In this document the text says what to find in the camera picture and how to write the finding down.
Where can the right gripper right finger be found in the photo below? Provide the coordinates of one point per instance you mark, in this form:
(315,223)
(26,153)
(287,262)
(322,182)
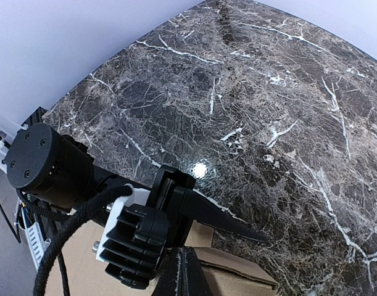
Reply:
(194,280)

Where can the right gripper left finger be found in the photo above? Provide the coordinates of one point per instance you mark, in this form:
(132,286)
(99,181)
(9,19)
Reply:
(170,281)

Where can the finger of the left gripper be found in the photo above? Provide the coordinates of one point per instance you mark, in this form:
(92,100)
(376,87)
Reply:
(207,211)

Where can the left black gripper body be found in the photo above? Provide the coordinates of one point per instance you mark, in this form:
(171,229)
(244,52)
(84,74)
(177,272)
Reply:
(167,195)

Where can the brown cardboard box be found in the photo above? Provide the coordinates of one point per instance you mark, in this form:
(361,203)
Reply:
(226,274)

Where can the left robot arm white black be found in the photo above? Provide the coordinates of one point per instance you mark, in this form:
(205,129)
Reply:
(57,169)

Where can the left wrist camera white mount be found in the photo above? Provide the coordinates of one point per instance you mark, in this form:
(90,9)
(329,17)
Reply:
(133,240)

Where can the white slotted cable duct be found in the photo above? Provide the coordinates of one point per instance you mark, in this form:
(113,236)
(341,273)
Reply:
(36,243)

